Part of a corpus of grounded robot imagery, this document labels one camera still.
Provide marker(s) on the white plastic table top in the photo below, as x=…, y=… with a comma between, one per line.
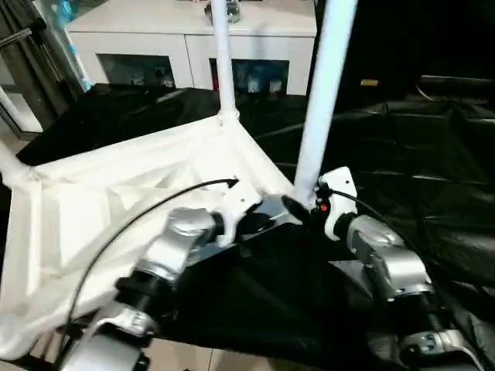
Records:
x=96, y=185

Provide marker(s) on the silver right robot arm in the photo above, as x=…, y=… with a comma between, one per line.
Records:
x=383, y=247

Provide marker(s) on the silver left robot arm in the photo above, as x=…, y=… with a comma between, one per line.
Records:
x=174, y=235

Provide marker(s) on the black plastic mat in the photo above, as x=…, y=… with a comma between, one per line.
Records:
x=290, y=293

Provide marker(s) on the white cup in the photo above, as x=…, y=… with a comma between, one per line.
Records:
x=275, y=88

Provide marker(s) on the small yellow label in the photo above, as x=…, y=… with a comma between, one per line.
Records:
x=369, y=83

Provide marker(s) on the grey flat bar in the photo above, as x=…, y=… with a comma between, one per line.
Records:
x=456, y=80

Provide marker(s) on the clear bag of dark items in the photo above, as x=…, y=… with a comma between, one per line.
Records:
x=234, y=13

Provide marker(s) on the white sideboard cabinet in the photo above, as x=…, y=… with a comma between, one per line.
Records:
x=135, y=38

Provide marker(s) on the grey brown curtain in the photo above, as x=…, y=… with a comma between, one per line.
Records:
x=35, y=77

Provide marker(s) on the white round pipe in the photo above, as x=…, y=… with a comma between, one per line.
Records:
x=9, y=104

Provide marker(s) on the grey metal pole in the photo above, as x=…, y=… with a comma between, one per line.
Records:
x=15, y=38

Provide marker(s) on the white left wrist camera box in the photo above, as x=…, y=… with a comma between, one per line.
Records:
x=236, y=201

